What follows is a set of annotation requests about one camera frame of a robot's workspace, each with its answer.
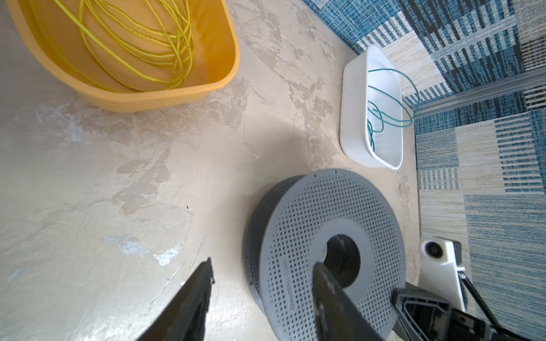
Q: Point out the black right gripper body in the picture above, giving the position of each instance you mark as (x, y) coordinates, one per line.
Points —
(463, 326)

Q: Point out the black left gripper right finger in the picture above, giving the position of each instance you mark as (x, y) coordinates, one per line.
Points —
(336, 317)

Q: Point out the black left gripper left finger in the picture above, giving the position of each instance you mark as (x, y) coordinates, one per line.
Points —
(184, 318)

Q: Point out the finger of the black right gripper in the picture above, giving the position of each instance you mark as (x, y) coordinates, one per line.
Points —
(422, 315)

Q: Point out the grey perforated cable spool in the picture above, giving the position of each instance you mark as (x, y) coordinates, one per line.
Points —
(334, 217)

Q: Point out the white plastic tub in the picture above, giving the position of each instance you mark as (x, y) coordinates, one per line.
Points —
(372, 116)

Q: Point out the yellow plastic tub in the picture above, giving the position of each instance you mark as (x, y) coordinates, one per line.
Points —
(130, 56)

